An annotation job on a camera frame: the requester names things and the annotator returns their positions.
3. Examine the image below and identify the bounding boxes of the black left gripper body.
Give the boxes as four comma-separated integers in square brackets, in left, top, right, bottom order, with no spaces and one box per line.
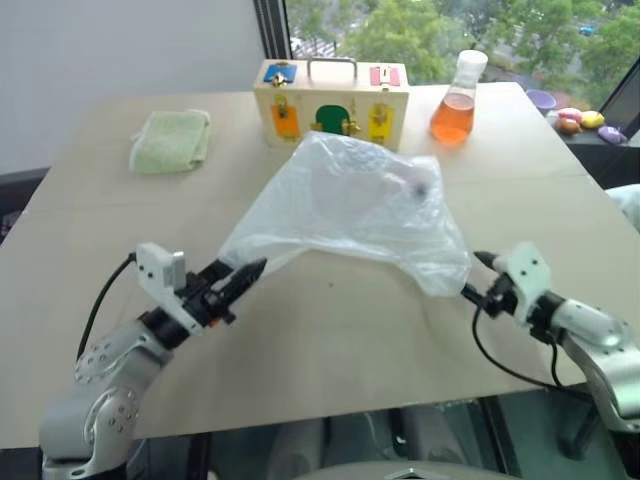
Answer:
[181,272,239,330]

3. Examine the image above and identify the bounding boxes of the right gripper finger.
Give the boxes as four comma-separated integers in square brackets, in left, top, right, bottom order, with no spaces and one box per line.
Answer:
[472,250,500,273]
[460,283,490,308]

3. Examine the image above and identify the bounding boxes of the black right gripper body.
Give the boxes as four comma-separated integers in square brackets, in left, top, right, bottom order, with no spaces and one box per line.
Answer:
[482,272,520,320]

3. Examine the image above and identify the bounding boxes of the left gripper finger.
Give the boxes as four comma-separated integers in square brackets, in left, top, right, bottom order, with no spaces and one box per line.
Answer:
[214,257,269,307]
[196,257,234,290]

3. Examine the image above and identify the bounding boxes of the translucent white plastic bag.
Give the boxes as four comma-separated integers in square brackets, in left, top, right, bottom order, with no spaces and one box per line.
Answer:
[217,130,473,298]

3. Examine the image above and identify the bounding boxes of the folded green towel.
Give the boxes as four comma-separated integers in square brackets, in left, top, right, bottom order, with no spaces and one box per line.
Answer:
[128,109,212,176]

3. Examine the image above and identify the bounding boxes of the flask with orange liquid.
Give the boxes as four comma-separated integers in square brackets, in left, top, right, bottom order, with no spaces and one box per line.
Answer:
[429,49,490,147]

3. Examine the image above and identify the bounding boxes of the pale blue plastic sheet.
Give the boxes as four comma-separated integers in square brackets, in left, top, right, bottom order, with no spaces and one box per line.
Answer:
[603,183,640,232]

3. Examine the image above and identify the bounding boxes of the black window sill shelf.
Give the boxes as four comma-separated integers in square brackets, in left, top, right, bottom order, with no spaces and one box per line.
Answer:
[546,118,640,192]

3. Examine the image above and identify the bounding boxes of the purple plastic bowl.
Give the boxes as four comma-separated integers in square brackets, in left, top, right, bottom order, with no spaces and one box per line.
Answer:
[525,88,558,114]

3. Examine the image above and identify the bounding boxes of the purple plush toy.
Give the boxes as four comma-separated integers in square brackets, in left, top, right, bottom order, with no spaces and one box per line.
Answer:
[596,125,628,146]

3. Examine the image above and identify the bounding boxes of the grey rounded robot torso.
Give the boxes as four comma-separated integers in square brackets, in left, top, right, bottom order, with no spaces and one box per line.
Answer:
[307,459,509,480]

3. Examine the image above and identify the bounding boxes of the black furniture piece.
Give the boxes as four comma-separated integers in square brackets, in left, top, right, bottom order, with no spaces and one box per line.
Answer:
[0,166,52,242]

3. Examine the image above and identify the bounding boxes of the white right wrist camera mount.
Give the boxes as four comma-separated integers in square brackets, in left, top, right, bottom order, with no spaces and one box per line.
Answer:
[491,241,553,328]

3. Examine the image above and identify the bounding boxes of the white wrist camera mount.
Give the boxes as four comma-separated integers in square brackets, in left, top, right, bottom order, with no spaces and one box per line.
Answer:
[491,241,553,328]
[135,242,207,336]

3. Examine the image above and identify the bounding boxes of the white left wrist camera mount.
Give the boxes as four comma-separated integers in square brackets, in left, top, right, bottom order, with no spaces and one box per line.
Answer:
[135,242,207,336]

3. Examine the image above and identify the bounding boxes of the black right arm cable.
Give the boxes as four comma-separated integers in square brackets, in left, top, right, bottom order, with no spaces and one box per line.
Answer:
[471,303,592,397]

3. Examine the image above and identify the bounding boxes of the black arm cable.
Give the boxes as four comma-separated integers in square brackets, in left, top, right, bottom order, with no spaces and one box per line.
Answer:
[75,251,140,362]
[471,303,592,397]

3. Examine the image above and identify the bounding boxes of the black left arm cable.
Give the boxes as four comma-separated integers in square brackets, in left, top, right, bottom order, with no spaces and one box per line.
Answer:
[75,251,140,362]

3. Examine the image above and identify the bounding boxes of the black slanted window frame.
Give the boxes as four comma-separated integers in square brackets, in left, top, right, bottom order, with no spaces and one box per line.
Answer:
[596,63,640,137]

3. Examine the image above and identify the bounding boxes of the wooden lock box with handle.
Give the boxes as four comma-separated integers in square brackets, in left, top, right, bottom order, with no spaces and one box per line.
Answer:
[251,55,411,153]

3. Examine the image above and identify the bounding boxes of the dark window frame post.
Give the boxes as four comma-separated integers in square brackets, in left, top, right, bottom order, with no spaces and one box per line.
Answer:
[251,0,295,59]

